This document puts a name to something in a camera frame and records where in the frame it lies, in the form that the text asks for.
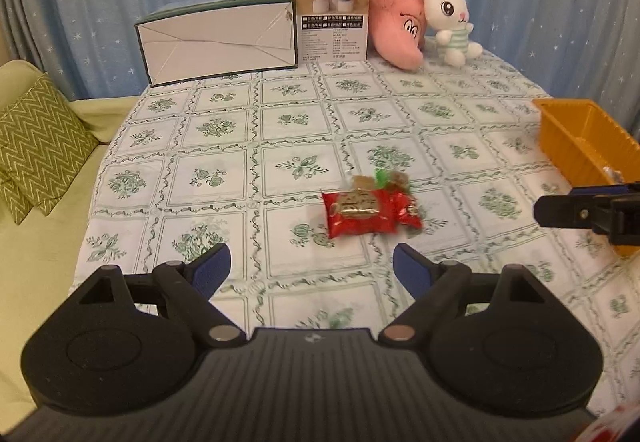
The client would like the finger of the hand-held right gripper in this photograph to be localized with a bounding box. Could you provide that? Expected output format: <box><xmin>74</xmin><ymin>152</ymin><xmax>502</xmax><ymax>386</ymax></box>
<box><xmin>570</xmin><ymin>185</ymin><xmax>640</xmax><ymax>197</ymax></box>
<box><xmin>532</xmin><ymin>195</ymin><xmax>640</xmax><ymax>245</ymax></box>

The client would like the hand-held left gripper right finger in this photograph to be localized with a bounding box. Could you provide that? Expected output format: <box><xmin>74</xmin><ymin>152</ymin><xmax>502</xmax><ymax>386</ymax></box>
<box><xmin>377</xmin><ymin>242</ymin><xmax>549</xmax><ymax>348</ymax></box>

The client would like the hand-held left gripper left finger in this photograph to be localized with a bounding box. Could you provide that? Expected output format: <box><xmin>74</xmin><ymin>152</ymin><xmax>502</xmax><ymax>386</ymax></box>
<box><xmin>75</xmin><ymin>242</ymin><xmax>248</xmax><ymax>349</ymax></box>

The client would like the red candy packet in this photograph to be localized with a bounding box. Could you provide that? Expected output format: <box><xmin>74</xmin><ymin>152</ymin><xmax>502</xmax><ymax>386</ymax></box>
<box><xmin>392</xmin><ymin>192</ymin><xmax>423</xmax><ymax>229</ymax></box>

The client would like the yellow plastic basket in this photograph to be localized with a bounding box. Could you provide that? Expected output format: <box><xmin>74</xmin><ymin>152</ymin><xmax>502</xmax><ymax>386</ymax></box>
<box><xmin>532</xmin><ymin>97</ymin><xmax>640</xmax><ymax>258</ymax></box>

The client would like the red snack packet gold print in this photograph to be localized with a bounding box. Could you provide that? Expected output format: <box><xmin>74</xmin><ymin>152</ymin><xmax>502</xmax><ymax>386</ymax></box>
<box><xmin>321</xmin><ymin>189</ymin><xmax>401</xmax><ymax>239</ymax></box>

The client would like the green brown candy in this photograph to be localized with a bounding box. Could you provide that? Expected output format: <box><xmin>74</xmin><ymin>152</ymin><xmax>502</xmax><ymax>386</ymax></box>
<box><xmin>375</xmin><ymin>168</ymin><xmax>412</xmax><ymax>195</ymax></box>

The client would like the brown candy clear wrapper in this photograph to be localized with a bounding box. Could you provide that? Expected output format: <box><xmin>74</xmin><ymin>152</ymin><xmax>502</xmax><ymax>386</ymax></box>
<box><xmin>347</xmin><ymin>175</ymin><xmax>381</xmax><ymax>193</ymax></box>

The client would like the light green sofa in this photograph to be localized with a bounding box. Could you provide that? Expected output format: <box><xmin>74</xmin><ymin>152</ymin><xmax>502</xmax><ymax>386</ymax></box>
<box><xmin>0</xmin><ymin>60</ymin><xmax>141</xmax><ymax>423</ymax></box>

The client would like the small green zigzag cushion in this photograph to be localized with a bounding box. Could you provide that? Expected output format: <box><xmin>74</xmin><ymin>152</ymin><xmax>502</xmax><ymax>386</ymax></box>
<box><xmin>0</xmin><ymin>177</ymin><xmax>36</xmax><ymax>226</ymax></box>

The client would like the large green zigzag cushion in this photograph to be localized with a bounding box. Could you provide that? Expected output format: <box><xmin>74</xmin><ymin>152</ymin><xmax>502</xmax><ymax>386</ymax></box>
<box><xmin>0</xmin><ymin>72</ymin><xmax>100</xmax><ymax>215</ymax></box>

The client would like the large white cardboard box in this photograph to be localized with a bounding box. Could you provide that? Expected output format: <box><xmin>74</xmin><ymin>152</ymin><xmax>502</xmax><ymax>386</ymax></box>
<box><xmin>134</xmin><ymin>0</ymin><xmax>298</xmax><ymax>87</ymax></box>

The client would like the white bunny plush toy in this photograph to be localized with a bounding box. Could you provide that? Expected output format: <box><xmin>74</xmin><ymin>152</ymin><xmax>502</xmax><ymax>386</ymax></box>
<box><xmin>412</xmin><ymin>0</ymin><xmax>483</xmax><ymax>68</ymax></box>

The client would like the person's red patterned clothing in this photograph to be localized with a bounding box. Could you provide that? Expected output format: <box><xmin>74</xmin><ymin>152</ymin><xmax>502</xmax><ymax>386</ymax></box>
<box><xmin>595</xmin><ymin>402</ymin><xmax>640</xmax><ymax>442</ymax></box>

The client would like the pink plush toy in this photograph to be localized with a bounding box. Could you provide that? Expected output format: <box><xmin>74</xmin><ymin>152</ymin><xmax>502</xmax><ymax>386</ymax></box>
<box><xmin>369</xmin><ymin>0</ymin><xmax>427</xmax><ymax>70</ymax></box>

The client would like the beige picture product box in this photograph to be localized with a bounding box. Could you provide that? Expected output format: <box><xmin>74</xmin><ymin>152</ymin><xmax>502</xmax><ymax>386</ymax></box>
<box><xmin>286</xmin><ymin>0</ymin><xmax>382</xmax><ymax>64</ymax></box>

